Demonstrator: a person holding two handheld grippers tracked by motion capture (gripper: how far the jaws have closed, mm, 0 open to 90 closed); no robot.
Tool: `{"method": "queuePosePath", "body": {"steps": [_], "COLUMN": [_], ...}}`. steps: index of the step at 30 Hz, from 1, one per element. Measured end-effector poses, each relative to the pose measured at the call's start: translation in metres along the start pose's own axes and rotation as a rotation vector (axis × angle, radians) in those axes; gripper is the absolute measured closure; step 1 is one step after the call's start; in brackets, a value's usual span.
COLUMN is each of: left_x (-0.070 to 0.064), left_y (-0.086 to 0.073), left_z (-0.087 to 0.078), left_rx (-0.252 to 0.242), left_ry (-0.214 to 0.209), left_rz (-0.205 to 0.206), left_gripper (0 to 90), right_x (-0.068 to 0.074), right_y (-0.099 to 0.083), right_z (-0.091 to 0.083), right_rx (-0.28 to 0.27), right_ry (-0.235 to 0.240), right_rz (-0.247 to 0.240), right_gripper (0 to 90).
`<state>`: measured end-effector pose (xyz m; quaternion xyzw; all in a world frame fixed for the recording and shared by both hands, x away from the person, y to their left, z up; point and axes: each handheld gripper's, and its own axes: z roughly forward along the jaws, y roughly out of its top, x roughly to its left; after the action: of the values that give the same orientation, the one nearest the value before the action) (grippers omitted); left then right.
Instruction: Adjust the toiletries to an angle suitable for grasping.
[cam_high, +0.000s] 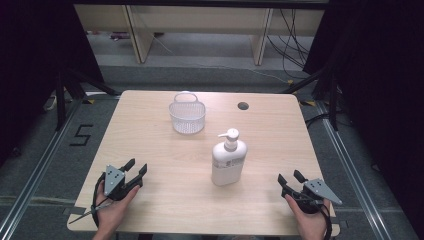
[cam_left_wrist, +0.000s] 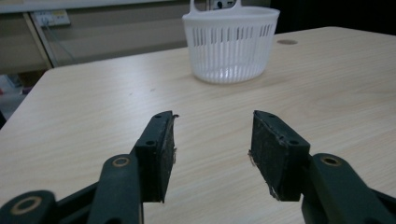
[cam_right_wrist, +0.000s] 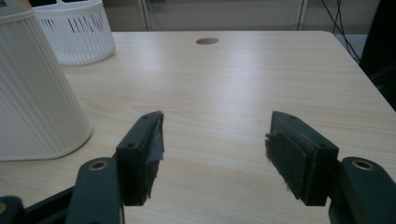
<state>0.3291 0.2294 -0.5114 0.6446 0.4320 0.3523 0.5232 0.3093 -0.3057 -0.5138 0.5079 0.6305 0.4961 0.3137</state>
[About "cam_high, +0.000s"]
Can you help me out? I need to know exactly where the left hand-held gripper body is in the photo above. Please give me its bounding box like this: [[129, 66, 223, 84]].
[[103, 163, 135, 202]]

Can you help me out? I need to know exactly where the black curtain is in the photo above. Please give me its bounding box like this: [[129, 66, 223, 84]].
[[0, 0, 105, 164], [302, 0, 424, 233]]

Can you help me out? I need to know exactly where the black metal stand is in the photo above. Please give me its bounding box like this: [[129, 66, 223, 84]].
[[54, 68, 122, 132], [280, 65, 340, 132]]

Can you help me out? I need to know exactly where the beige wooden desk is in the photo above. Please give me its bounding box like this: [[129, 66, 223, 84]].
[[73, 4, 326, 67]]

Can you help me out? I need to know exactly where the white pump bottle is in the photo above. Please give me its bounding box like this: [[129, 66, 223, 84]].
[[210, 127, 249, 187]]

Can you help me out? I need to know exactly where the aluminium floor rail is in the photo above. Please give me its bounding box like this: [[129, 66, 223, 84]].
[[0, 99, 85, 240], [315, 100, 392, 240]]

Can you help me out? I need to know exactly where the black tape floor numeral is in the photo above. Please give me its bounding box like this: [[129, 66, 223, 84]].
[[68, 124, 95, 147]]

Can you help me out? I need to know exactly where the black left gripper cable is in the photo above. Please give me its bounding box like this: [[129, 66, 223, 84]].
[[91, 172, 107, 228]]

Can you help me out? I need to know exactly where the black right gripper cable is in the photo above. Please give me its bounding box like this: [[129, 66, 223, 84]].
[[319, 202, 334, 240]]

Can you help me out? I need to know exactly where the white floor cable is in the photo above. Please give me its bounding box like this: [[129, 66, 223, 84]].
[[151, 34, 292, 85]]

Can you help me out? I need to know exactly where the grey strap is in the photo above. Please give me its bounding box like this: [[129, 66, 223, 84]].
[[68, 203, 112, 225]]

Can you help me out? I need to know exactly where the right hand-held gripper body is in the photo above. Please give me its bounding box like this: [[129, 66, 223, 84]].
[[293, 178, 344, 215]]

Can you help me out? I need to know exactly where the person's right hand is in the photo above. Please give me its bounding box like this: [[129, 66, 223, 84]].
[[284, 194, 332, 236]]

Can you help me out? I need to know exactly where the person's left hand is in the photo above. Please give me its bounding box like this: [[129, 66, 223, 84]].
[[95, 181, 141, 235]]

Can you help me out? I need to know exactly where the bundle of black cables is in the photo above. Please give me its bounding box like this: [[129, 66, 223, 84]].
[[265, 8, 312, 80]]

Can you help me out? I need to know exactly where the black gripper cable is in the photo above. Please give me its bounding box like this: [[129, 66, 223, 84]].
[[91, 172, 107, 228], [319, 202, 334, 240]]

